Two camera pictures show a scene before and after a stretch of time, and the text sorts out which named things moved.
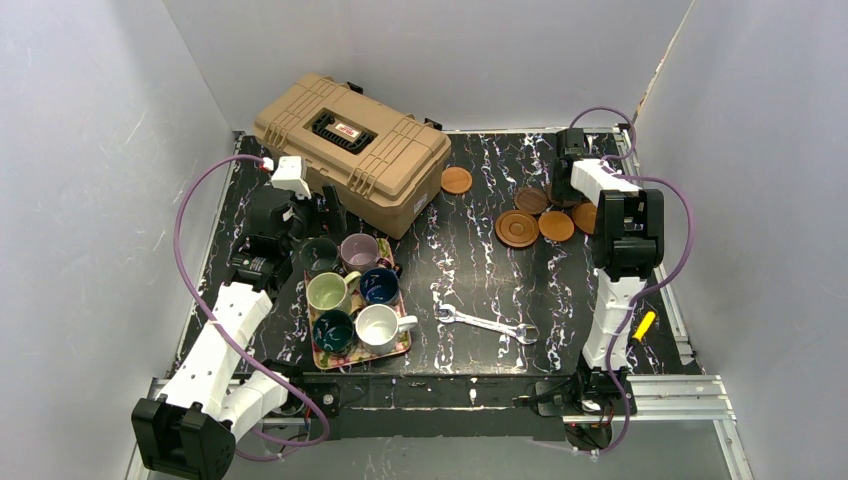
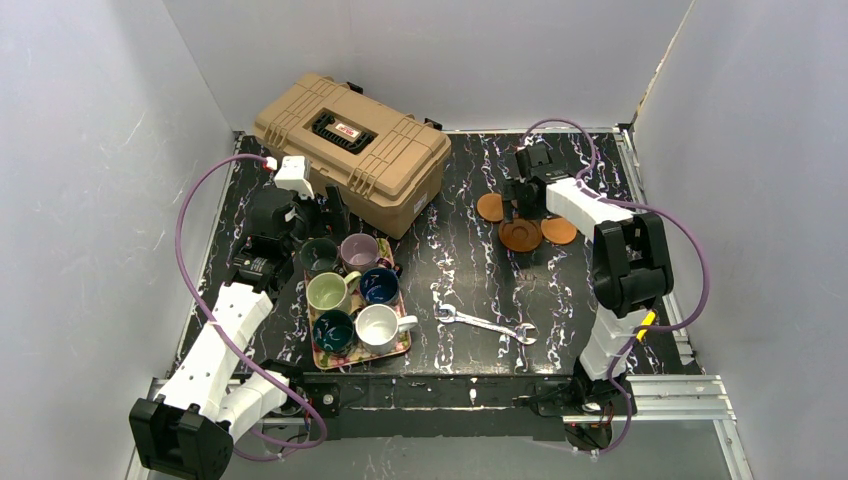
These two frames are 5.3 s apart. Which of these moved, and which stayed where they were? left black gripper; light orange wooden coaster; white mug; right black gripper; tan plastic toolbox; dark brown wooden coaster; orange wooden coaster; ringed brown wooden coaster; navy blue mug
Moved: dark brown wooden coaster; light orange wooden coaster; right black gripper
Stayed: white mug; tan plastic toolbox; navy blue mug; orange wooden coaster; left black gripper; ringed brown wooden coaster
